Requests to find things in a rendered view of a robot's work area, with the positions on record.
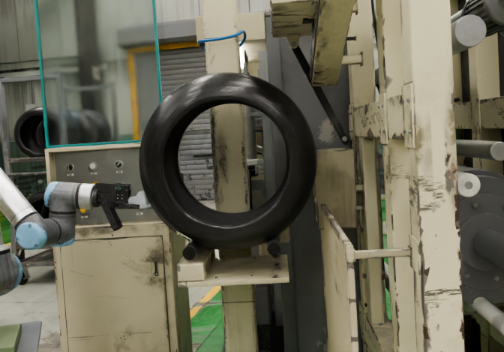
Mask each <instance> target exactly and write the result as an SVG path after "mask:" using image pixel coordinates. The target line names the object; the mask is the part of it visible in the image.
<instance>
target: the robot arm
mask: <svg viewBox="0 0 504 352"><path fill-rule="evenodd" d="M102 195H103V196H102ZM130 195H131V184H122V183H114V184H107V183H102V182H98V183H95V184H85V183H72V182H51V183H50V184H48V186H47V188H46V191H45V194H44V204H45V206H46V207H49V218H46V219H43V218H42V216H41V215H40V214H39V213H38V211H36V210H35V209H34V208H33V206H32V205H31V204H30V202H28V201H27V199H26V198H25V197H24V196H23V194H22V193H21V192H20V190H19V189H18V188H17V187H16V186H15V184H13V182H12V181H11V180H10V179H9V177H8V176H7V175H6V174H5V172H4V171H3V170H2V168H0V210H1V211H2V213H3V214H4V215H5V217H6V218H7V219H8V220H9V222H10V223H12V225H13V227H14V229H15V230H16V240H17V242H18V243H19V245H20V246H21V247H23V248H24V249H28V250H34V249H39V248H43V247H45V246H48V245H50V246H53V247H65V246H69V245H72V244H73V243H74V239H75V236H76V234H75V226H76V210H77V209H91V210H93V209H94V208H95V207H99V206H100V205H101V206H102V208H103V210H104V212H105V214H106V216H107V218H108V221H109V223H110V226H111V228H112V229H113V231H117V230H119V229H121V228H122V227H123V225H122V222H121V220H120V219H119V217H118V215H117V212H116V210H115V209H150V208H152V206H151V204H150V203H149V201H148V199H147V196H146V194H145V192H144V191H140V192H139V193H138V194H137V196H133V197H130ZM22 269H23V267H22V264H21V263H20V260H19V259H18V257H17V256H15V255H13V254H11V250H10V247H8V246H7V245H5V244H4V243H3V239H2V229H1V225H0V296H3V295H5V294H7V293H9V292H10V291H12V290H14V289H15V288H16V287H17V286H18V285H19V283H20V282H21V279H22V276H23V271H22Z"/></svg>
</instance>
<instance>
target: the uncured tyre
mask: <svg viewBox="0 0 504 352"><path fill-rule="evenodd" d="M222 104H244V105H247V106H249V107H253V108H255V109H257V110H259V111H261V112H262V113H264V114H266V115H267V116H268V117H269V118H270V119H271V120H272V121H273V122H274V123H275V124H276V126H277V127H278V128H279V130H280V132H281V133H282V135H283V138H284V141H285V144H286V150H287V167H286V173H285V176H284V178H283V181H282V183H281V185H280V187H279V189H278V190H277V191H276V192H275V194H274V195H273V196H272V197H271V198H270V199H269V200H268V201H266V202H265V203H264V204H263V205H261V206H258V207H257V208H255V209H252V210H249V211H246V212H238V213H228V212H220V211H217V210H214V209H211V208H209V207H207V206H205V205H204V204H202V203H201V202H199V201H198V200H197V199H196V198H195V197H194V196H193V195H192V193H190V192H189V190H188V188H187V187H186V185H185V184H184V181H183V179H182V176H181V174H180V170H179V146H180V142H181V140H182V137H183V135H184V133H185V131H186V129H187V128H188V126H189V125H190V123H192V121H193V120H195V118H196V117H197V116H198V115H200V114H201V113H203V112H205V111H206V110H208V109H210V108H212V107H216V106H218V105H222ZM316 171H317V152H316V147H315V142H314V137H313V135H312V132H311V129H310V126H309V124H308V122H307V120H306V118H305V117H304V115H303V113H302V112H301V110H300V109H299V108H298V106H297V105H296V104H295V103H294V102H293V100H292V99H291V98H290V97H289V96H288V95H286V94H285V93H284V92H282V91H281V90H280V89H279V88H278V87H276V86H274V85H272V84H271V83H269V82H267V81H265V80H262V79H260V78H258V77H254V76H251V75H248V74H240V73H233V72H222V73H214V74H207V75H204V76H201V77H197V78H195V79H192V80H190V81H188V82H186V83H184V84H183V85H181V86H179V87H178V88H177V89H175V90H174V91H172V92H171V93H170V94H169V95H167V96H166V97H165V98H164V99H163V100H162V101H161V103H160V104H159V105H158V106H157V108H156V109H155V111H154V112H153V113H152V115H151V117H150V119H149V121H148V123H147V125H146V127H145V130H144V133H143V136H142V140H141V144H140V149H139V173H140V178H141V182H142V186H143V189H144V192H145V195H146V196H147V199H148V201H149V203H150V204H151V207H152V208H153V210H154V211H155V212H156V214H157V216H158V217H159V218H160V219H161V220H162V222H163V223H165V225H166V226H168V227H169V228H170V229H171V230H172V231H174V232H175V233H176V231H178V232H180V233H181V234H183V235H185V236H186V237H188V238H190V239H192V240H193V241H192V243H194V244H197V245H200V246H202V247H206V248H212V249H217V250H239V249H245V248H251V247H254V246H256V245H260V244H262V243H264V242H267V241H269V240H270V239H273V237H274V236H276V235H278V234H279V233H280V232H281V231H283V230H285V229H287V228H288V226H290V225H291V223H293V222H294V220H296V218H297V217H298V216H299V214H300V213H301V211H302V210H303V208H304V207H305V205H306V203H307V201H308V199H309V196H310V195H311V192H312V189H313V186H314V181H315V177H316Z"/></svg>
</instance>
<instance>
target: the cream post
mask: <svg viewBox="0 0 504 352"><path fill-rule="evenodd" d="M202 14H203V25H204V29H203V31H204V37H205V39H209V38H219V37H224V36H228V35H234V34H235V33H237V32H239V22H238V9H237V0H202ZM204 49H205V60H206V71H207V74H214V73H222V72H233V73H240V74H241V73H242V70H241V57H240V45H239V36H237V37H234V38H230V39H226V40H221V41H211V42H205V48H204ZM209 116H210V126H211V150H212V162H213V174H214V196H215V208H216V210H217V211H220V212H228V213H238V212H246V211H249V210H250V201H249V188H248V165H247V153H246V140H245V118H244V105H243V104H222V105H218V106H216V107H212V108H210V109H209ZM218 254H219V258H221V257H248V256H253V249H252V247H251V248H245V249H239V250H218ZM220 287H221V299H222V313H223V333H224V341H225V352H259V344H258V334H257V308H256V296H255V284H243V285H227V286H220Z"/></svg>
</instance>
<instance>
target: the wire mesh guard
mask: <svg viewBox="0 0 504 352"><path fill-rule="evenodd" d="M321 210H322V211H323V219H324V230H320V231H321V244H322V270H323V284H324V297H325V324H326V337H327V351H328V352H359V339H358V324H357V311H356V283H355V269H354V254H353V252H354V248H353V245H352V243H351V242H350V241H349V239H348V238H347V236H346V234H345V233H344V232H343V230H342V229H341V227H340V225H339V224H338V223H337V221H336V220H335V218H334V216H333V215H332V214H331V212H330V211H329V209H328V207H327V206H326V205H325V204H321ZM345 254H346V258H345ZM344 265H345V266H344ZM342 286H343V287H342ZM347 297H348V299H347ZM345 301H346V302H345ZM348 312H349V314H348ZM347 320H348V321H347ZM345 321H346V322H345Z"/></svg>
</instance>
